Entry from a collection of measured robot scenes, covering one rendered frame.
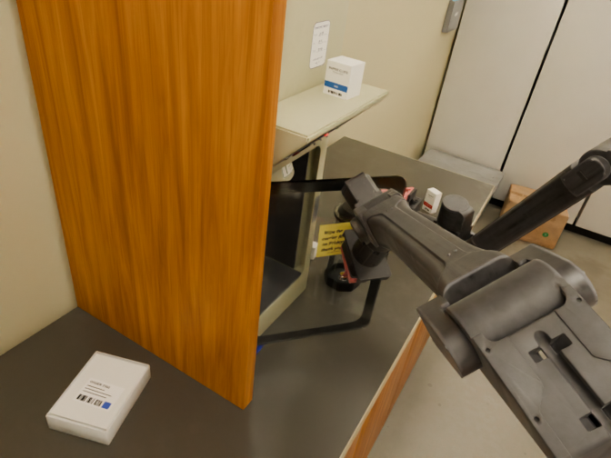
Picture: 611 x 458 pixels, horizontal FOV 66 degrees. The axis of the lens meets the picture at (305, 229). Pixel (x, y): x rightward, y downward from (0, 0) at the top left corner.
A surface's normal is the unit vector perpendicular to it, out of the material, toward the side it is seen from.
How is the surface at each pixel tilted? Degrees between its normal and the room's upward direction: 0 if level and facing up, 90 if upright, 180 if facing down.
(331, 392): 0
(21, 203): 90
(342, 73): 90
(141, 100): 90
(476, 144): 90
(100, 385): 0
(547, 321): 35
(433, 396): 0
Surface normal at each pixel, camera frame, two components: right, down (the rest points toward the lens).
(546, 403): -0.32, -0.51
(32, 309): 0.86, 0.36
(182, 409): 0.11, -0.83
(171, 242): -0.51, 0.43
